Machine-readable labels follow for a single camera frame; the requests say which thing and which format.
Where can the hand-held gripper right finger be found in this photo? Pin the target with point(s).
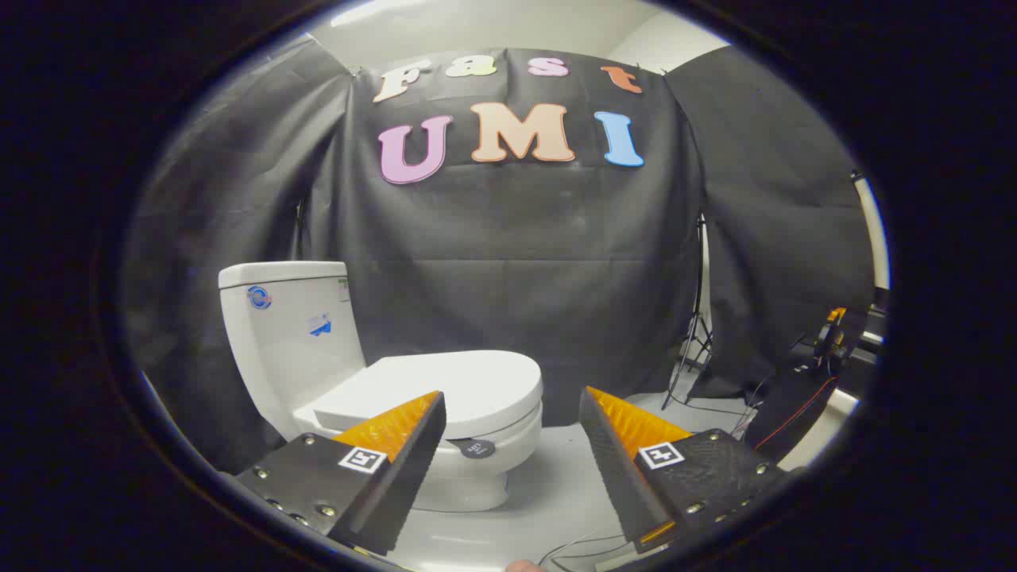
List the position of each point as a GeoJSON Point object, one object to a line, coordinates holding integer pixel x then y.
{"type": "Point", "coordinates": [616, 469]}

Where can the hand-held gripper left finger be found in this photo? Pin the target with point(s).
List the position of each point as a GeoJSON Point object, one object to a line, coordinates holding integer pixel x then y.
{"type": "Point", "coordinates": [409, 465]}

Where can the white toilet lid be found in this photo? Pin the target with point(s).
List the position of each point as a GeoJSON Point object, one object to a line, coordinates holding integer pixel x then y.
{"type": "Point", "coordinates": [477, 389]}

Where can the white ceramic toilet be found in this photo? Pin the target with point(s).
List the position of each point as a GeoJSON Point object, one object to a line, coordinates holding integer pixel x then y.
{"type": "Point", "coordinates": [286, 342]}

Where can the black light stand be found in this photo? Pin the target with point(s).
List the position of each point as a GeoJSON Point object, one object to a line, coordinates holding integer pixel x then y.
{"type": "Point", "coordinates": [697, 318]}

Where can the black backdrop cloth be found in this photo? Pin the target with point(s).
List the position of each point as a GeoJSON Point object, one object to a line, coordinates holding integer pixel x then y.
{"type": "Point", "coordinates": [516, 238]}

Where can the orange and black device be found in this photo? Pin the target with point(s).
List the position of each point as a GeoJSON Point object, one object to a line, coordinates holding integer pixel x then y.
{"type": "Point", "coordinates": [831, 338]}

